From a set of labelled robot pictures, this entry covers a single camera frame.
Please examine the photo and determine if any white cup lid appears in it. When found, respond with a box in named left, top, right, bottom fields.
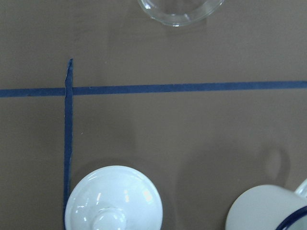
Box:
left=64, top=165, right=163, bottom=230

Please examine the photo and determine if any clear glass funnel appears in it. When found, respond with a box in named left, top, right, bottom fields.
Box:
left=138, top=0, right=224, bottom=27

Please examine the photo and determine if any white enamel cup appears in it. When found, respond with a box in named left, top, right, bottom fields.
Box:
left=225, top=181, right=307, bottom=230

